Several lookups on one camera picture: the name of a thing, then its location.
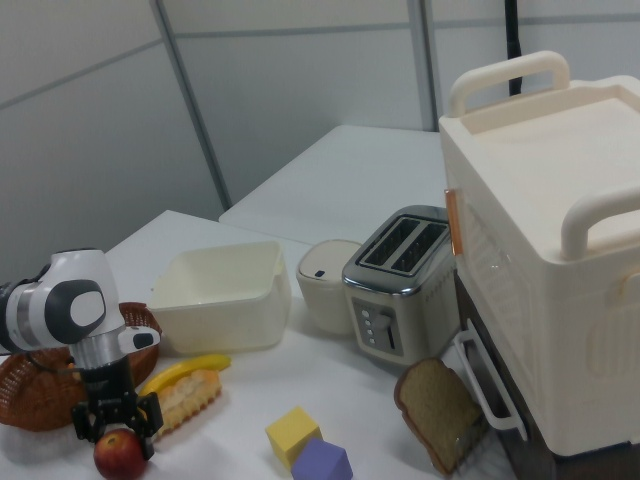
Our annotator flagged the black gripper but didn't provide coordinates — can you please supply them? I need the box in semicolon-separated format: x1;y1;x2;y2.
71;358;165;462

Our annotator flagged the red apple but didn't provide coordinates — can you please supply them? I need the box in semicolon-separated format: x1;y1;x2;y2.
93;427;150;480

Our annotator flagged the cream open plastic container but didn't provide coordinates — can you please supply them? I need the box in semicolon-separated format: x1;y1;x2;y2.
148;240;293;357

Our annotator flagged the toy sandwich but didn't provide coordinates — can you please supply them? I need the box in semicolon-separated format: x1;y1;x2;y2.
149;368;224;442

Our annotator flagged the brown wicker basket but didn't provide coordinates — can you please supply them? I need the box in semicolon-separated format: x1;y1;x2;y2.
0;301;164;432

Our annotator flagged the yellow banana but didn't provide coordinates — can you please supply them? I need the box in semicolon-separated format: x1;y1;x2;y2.
138;353;233;399

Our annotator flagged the yellow foam cube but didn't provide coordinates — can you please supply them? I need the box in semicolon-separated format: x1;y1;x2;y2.
264;405;323;472

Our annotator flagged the purple foam cube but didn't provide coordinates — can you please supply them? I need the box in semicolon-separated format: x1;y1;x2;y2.
290;438;355;480

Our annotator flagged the small cream lidded bin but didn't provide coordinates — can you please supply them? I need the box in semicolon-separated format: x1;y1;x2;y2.
296;238;364;337

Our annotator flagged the cream and chrome toaster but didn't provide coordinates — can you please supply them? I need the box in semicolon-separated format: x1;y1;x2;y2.
341;204;462;372

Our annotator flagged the brown bread slice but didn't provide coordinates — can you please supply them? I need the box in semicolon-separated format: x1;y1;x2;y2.
394;356;484;477

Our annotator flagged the dark brown crate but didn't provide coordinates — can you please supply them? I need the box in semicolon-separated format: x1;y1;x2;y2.
452;269;640;480

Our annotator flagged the black pole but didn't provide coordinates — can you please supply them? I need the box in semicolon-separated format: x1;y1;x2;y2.
501;0;527;99

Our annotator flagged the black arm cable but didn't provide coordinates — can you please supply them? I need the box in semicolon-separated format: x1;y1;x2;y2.
24;349;82;377

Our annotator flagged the cream storage box with handles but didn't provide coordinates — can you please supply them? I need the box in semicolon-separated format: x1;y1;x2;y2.
438;49;640;459

